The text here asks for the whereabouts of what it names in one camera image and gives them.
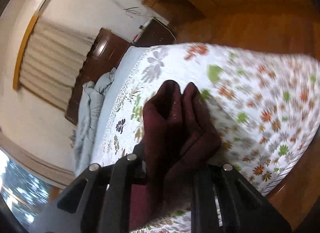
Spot maroon pants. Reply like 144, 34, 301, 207
129, 80, 221, 230

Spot grey comforter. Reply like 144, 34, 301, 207
73, 68, 116, 176

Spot light blue bed sheet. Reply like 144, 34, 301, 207
93, 45, 153, 149

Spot dark wooden headboard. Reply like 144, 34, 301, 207
65, 28, 131, 125

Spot floral white bedspread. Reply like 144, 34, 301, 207
92, 43, 319, 232

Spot beige pleated curtain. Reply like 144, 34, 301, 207
19, 19, 95, 111

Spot dark bedside table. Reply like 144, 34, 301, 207
134, 17, 176, 48

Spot wooden wardrobe wall unit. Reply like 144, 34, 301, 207
142, 0, 319, 57

